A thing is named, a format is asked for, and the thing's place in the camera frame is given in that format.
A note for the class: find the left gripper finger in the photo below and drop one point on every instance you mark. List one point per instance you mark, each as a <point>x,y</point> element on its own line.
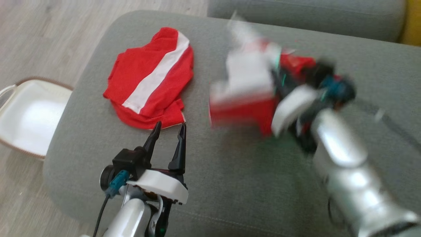
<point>152,144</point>
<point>179,154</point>

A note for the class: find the red jersey with number print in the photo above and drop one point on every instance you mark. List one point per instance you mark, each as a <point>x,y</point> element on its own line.
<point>243,112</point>

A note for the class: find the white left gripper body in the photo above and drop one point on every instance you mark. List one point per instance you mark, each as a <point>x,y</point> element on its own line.
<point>161,184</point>

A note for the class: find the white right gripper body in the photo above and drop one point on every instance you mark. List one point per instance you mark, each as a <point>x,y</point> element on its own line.
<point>291,110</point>

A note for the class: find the large yellow sofa backrest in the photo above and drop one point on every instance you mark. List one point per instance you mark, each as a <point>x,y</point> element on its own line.
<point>412,19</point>

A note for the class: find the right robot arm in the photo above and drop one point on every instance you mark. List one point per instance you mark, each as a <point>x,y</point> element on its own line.
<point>345,171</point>

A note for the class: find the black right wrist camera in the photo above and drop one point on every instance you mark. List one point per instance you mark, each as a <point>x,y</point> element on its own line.
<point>324,72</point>

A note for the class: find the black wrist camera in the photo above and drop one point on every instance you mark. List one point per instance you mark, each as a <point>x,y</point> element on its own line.
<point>324,72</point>
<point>126,161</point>

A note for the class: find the red shorts with white stripe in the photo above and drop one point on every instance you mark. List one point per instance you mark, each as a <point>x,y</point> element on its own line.
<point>138,65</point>

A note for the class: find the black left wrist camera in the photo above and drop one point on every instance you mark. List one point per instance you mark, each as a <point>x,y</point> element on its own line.
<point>126,161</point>

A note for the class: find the large grey sofa seat cushion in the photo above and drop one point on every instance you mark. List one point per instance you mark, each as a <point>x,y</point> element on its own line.
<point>230,164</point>

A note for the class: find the white laundry basket brown rim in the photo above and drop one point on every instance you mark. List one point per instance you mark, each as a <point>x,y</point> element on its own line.
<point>29,115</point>

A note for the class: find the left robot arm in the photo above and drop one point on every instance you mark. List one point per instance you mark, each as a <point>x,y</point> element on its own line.
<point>128,217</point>

